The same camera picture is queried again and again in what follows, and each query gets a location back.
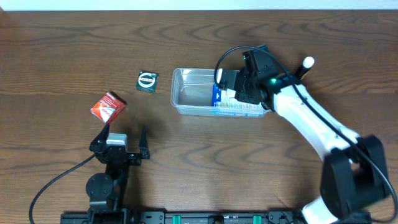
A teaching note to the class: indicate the clear plastic container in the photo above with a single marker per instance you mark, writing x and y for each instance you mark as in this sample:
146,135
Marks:
191,94

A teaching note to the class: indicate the black bottle white cap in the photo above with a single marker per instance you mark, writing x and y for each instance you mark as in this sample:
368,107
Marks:
305,67

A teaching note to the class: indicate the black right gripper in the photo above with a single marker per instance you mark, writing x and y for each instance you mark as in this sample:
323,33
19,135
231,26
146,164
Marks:
245,86

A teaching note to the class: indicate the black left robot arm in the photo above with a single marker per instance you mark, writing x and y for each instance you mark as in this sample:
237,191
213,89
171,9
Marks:
106,189

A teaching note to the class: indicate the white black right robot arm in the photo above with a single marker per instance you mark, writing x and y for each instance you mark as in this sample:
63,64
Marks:
354,172

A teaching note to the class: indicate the red Panadol box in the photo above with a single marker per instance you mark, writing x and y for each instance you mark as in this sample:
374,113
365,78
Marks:
108,107

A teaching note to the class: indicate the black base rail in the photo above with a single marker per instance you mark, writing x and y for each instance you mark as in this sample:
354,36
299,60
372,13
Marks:
186,217

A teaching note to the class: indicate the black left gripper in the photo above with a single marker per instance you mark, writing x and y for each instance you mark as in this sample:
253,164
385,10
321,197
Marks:
123,156

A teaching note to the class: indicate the blue medicine packet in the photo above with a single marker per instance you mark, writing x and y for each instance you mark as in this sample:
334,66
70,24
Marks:
226,99

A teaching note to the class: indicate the green Zam-Buk box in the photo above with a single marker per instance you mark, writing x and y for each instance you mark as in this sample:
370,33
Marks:
147,81

